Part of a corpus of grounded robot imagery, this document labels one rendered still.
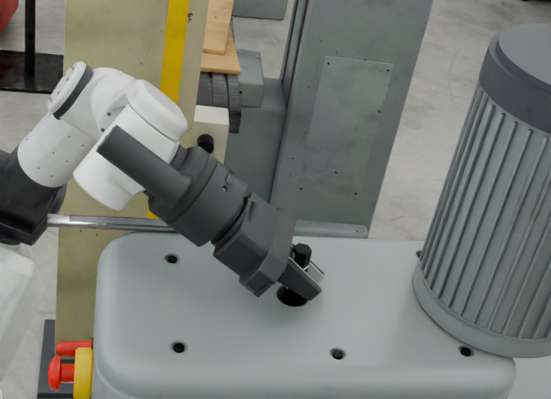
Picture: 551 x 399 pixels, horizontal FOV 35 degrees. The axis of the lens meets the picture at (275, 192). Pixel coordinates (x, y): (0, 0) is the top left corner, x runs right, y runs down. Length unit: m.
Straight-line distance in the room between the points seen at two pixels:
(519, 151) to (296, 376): 0.32
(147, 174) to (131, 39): 1.85
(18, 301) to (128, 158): 0.57
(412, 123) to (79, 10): 3.33
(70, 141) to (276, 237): 0.40
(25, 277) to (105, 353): 0.49
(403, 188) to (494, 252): 3.98
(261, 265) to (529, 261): 0.28
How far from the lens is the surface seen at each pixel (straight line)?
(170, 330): 0.93
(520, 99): 0.86
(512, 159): 0.89
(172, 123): 0.89
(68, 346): 1.16
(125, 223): 1.06
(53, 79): 5.40
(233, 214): 0.92
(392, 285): 1.05
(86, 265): 3.18
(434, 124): 5.69
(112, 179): 0.90
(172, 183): 0.87
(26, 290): 1.39
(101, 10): 2.66
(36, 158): 1.28
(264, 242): 0.92
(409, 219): 4.66
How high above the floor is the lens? 2.53
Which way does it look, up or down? 33 degrees down
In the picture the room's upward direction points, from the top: 11 degrees clockwise
